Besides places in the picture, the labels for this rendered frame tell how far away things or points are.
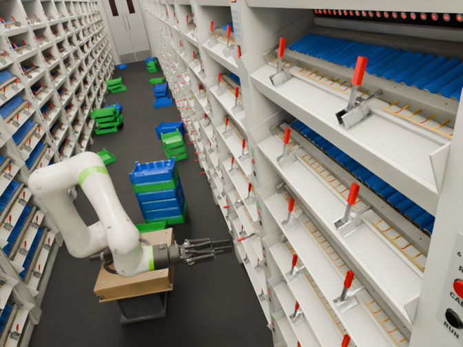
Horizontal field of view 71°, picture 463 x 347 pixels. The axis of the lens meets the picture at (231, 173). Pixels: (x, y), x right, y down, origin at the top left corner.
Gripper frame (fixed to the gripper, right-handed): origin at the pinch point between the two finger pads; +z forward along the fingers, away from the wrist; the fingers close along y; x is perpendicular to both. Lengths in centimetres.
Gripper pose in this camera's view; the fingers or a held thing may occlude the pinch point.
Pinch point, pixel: (222, 246)
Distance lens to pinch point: 130.5
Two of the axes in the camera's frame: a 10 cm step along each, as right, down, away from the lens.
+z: 9.7, -1.0, 2.2
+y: -2.4, -4.5, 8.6
